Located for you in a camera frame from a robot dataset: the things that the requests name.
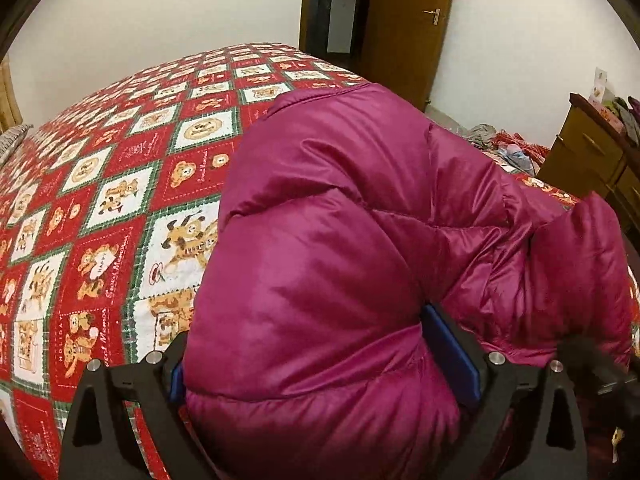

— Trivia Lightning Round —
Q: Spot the clothes pile on dresser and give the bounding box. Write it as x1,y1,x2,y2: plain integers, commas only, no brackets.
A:
602,96,639,148

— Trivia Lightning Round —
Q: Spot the brown wooden dresser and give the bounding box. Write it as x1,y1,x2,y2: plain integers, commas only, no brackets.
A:
538,93,640,232

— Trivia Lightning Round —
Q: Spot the red patterned bear bedspread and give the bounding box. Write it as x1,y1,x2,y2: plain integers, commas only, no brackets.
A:
0,41,640,480

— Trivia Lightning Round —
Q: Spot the metal door handle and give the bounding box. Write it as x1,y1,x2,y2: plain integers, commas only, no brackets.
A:
424,8,440,26

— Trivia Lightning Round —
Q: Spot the white card on dresser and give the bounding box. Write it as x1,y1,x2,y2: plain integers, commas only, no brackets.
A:
588,67,608,104

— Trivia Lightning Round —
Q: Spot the brown wooden door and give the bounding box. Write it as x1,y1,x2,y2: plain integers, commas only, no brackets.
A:
359,0,452,110

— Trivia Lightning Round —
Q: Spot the magenta puffer down jacket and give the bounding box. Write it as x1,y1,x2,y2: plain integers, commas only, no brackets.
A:
183,84,632,479

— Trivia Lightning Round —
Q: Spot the beige curtain right panel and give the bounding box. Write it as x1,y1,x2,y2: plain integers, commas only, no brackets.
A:
0,55,23,132

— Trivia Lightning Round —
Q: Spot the dark brown door frame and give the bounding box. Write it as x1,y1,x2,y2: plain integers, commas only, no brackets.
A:
298,0,370,70

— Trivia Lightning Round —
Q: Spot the striped grey pillow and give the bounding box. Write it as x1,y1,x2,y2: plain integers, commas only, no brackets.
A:
0,124,32,167

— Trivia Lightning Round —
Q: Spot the clothes pile on floor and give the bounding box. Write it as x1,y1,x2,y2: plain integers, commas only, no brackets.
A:
462,124,550,177

